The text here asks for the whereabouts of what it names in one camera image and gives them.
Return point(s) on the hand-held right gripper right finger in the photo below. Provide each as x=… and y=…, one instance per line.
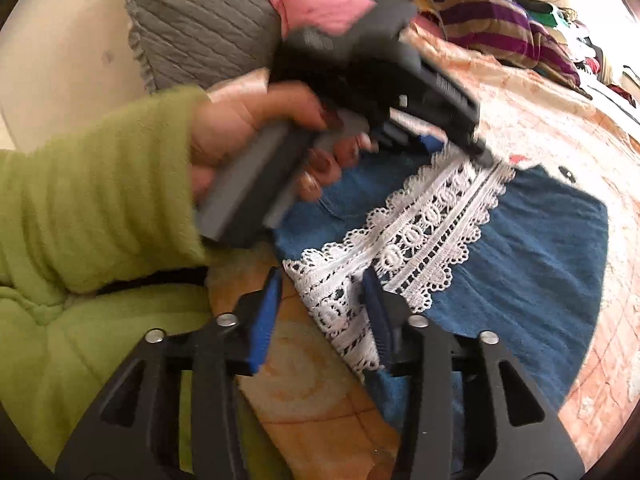
x=377, y=320

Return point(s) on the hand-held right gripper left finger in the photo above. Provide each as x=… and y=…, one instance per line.
x=262, y=320

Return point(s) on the pile of clothes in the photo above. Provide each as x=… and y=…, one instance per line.
x=585, y=50

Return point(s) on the person's left forearm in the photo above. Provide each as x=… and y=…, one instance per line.
x=100, y=185

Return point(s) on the purple striped pillow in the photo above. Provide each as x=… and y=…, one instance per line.
x=490, y=20

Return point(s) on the pink pillow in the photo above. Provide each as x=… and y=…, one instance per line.
x=320, y=7

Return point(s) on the orange and white blanket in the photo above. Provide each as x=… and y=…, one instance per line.
x=310, y=400

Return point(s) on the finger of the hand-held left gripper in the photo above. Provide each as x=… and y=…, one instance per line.
x=455, y=100
x=410, y=135

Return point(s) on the blue pants with lace hem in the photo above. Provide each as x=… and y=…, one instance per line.
x=540, y=260

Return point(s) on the person's left hand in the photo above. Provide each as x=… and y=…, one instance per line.
x=235, y=120

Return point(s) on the grey quilted cushion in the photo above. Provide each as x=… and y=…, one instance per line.
x=200, y=10

